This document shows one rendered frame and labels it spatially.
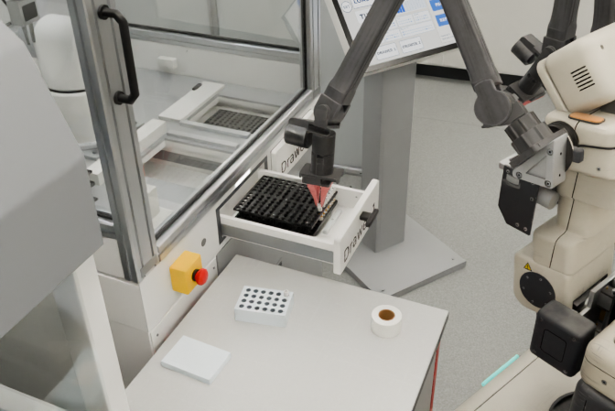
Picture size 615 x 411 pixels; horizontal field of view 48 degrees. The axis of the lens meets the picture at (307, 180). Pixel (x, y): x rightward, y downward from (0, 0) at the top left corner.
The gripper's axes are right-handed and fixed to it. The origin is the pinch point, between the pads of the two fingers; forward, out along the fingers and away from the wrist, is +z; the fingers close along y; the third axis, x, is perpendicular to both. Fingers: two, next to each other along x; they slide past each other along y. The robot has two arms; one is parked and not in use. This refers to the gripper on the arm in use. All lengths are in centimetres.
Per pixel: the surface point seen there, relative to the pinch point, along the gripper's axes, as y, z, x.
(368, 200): -11.7, -0.7, -4.7
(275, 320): 2.2, 17.6, 28.0
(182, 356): 19, 20, 44
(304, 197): 5.4, 1.6, -4.4
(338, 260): -8.8, 6.7, 14.4
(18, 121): 13, -54, 92
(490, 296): -52, 80, -92
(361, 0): 10, -34, -87
